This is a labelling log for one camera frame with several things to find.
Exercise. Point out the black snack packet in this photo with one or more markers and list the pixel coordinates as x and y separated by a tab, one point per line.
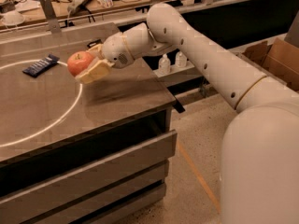
93	43

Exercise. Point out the white face mask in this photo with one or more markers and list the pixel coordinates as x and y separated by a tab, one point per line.
12	18

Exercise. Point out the clear sanitizer bottle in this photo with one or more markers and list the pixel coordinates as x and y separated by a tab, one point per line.
181	60
164	65

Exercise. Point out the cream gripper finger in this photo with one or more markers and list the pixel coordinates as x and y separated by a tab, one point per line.
95	71
96	51

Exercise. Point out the blue snack bar wrapper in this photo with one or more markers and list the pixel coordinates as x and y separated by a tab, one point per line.
41	66

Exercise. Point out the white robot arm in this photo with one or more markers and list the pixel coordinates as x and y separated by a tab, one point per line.
260	148

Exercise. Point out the left clear sanitizer bottle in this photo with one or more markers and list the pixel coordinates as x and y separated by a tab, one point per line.
164	65

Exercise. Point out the red apple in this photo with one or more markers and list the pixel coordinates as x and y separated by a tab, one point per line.
78	62

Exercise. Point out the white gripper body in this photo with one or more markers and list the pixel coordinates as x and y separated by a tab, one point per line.
114	50

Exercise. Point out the cardboard box with logo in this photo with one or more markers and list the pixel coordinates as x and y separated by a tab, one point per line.
280	59

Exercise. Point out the white power strip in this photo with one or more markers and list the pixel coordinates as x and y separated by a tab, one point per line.
75	6

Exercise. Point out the grey table cabinet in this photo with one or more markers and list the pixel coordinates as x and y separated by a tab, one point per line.
73	153

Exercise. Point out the metal railing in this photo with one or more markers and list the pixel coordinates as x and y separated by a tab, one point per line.
211	15

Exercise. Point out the right clear sanitizer bottle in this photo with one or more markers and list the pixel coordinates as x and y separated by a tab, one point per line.
181	60

